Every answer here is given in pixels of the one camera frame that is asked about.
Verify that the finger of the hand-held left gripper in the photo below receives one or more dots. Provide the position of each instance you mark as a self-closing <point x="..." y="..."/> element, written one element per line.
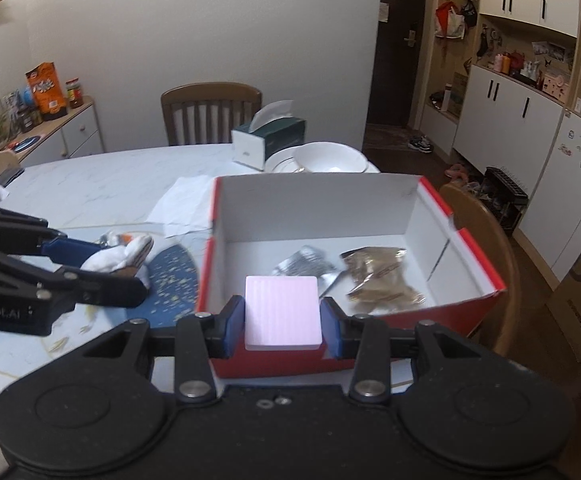
<point x="110" y="292"/>
<point x="70" y="250"/>

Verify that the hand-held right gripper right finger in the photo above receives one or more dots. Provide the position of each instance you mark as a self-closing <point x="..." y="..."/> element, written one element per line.
<point x="331" y="327"/>

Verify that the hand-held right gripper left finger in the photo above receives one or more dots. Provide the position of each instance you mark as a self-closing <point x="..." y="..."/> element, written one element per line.
<point x="234" y="327"/>

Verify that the pink sticky note pad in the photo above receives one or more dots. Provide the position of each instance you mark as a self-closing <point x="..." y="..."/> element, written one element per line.
<point x="283" y="310"/>

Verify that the red cardboard shoe box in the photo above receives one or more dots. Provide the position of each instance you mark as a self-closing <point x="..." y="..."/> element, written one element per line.
<point x="280" y="365"/>

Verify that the silver foil packet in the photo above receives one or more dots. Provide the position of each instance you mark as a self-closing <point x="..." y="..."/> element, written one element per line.
<point x="305" y="262"/>

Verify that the gold foil snack packet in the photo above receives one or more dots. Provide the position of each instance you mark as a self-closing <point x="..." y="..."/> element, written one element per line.
<point x="380" y="275"/>

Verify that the dark wallet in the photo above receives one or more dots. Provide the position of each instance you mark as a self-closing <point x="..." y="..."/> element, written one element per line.
<point x="10" y="176"/>

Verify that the white paper napkin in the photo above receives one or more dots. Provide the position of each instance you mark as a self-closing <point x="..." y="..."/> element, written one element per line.
<point x="180" y="202"/>

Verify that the blue round pad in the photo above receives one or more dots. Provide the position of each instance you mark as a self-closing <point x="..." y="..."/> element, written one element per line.
<point x="25" y="142"/>

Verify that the white sideboard cabinet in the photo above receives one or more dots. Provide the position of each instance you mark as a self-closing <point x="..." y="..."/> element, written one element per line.
<point x="78" y="132"/>

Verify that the red sauce jar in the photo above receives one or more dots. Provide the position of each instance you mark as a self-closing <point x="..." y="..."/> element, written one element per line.
<point x="74" y="95"/>

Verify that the orange snack bag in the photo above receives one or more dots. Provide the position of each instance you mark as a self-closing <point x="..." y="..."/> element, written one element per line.
<point x="45" y="92"/>

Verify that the white bowl on plate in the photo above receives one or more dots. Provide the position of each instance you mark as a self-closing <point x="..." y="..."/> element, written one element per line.
<point x="280" y="162"/>

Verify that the wooden round-back dining chair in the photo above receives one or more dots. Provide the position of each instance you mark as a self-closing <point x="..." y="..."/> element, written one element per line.
<point x="485" y="250"/>

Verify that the green white tissue box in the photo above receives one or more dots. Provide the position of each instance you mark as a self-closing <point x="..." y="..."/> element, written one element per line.
<point x="250" y="147"/>

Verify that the pink slippers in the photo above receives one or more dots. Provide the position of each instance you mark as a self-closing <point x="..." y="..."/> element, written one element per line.
<point x="458" y="172"/>

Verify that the pair of sneakers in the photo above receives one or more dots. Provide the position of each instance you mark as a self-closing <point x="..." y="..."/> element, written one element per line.
<point x="420" y="144"/>

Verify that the wooden slatted dining chair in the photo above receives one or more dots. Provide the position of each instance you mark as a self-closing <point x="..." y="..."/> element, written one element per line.
<point x="210" y="91"/>

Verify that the black floor rack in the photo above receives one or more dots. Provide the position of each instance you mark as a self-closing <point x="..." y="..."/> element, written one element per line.
<point x="505" y="195"/>

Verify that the white base cabinet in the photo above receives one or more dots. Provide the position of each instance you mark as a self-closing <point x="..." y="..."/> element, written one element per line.
<point x="510" y="130"/>

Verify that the white fridge with stickers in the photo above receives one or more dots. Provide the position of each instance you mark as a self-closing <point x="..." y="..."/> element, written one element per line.
<point x="565" y="190"/>

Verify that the dark wooden door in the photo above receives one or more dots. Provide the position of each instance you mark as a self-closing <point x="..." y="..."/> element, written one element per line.
<point x="395" y="60"/>

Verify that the red white hanging bag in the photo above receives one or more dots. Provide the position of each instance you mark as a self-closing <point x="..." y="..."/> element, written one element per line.
<point x="450" y="22"/>

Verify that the pink wooden desk box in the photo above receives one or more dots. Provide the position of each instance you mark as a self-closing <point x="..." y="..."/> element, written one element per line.
<point x="555" y="86"/>

